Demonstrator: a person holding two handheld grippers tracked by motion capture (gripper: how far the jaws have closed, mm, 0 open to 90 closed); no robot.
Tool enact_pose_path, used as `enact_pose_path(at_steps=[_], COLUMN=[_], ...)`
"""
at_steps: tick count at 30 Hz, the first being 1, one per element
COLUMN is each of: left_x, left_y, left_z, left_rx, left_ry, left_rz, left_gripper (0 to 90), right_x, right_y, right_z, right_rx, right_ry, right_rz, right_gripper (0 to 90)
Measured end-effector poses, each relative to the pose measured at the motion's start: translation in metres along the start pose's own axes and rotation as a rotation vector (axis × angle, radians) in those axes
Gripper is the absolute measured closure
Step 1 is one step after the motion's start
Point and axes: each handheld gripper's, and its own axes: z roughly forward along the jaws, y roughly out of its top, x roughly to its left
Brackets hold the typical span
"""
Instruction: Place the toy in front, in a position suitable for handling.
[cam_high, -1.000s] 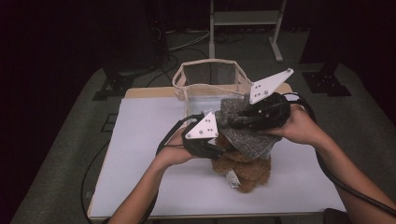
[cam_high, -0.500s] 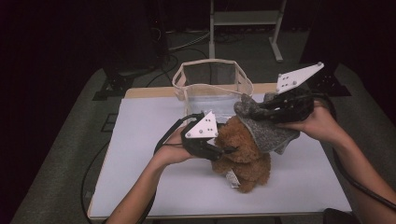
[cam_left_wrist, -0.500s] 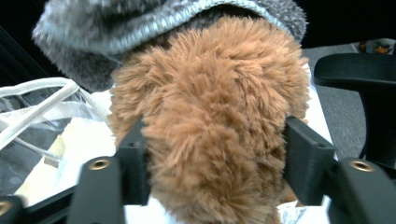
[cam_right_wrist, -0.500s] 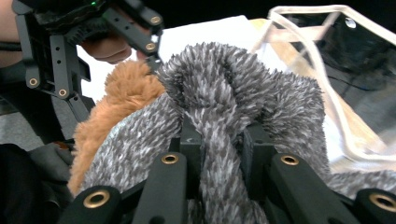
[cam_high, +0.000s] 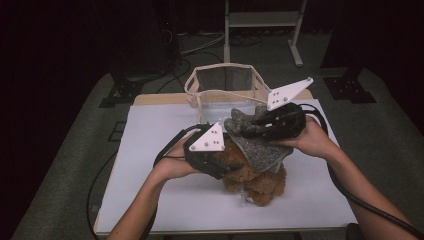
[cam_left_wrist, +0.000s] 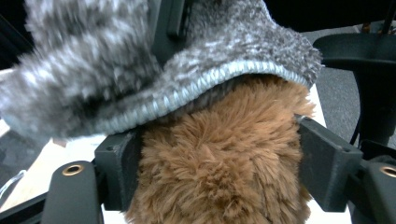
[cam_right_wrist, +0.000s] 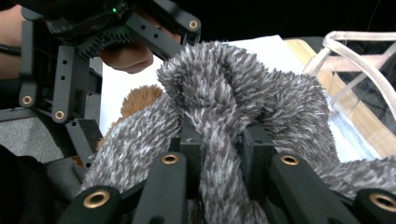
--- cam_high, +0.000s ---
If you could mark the wooden table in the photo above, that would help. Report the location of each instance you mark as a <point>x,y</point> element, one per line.
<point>160,98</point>

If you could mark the clear plastic bag beige trim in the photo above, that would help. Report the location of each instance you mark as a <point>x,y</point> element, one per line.
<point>213,80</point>

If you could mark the person's right hand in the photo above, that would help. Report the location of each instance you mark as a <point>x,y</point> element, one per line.
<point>313,140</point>

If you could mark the grey knitted toy sweater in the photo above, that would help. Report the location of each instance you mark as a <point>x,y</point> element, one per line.
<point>260,153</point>

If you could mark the person's dark trousers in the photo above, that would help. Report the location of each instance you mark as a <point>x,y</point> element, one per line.
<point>354,232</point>

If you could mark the dark floor outlet plate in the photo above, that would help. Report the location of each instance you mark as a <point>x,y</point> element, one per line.
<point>117,131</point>

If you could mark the person's left hand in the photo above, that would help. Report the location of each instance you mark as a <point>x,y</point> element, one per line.
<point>173,165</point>

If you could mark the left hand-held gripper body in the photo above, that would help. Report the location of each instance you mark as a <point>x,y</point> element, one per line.
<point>206,141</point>

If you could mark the white metal stand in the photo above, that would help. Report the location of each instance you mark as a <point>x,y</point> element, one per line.
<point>263,18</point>

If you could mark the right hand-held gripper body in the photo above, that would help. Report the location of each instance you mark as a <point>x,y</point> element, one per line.
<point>288,121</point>

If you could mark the black stand base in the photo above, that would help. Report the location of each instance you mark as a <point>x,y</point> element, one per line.
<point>123,91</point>
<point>348,88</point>

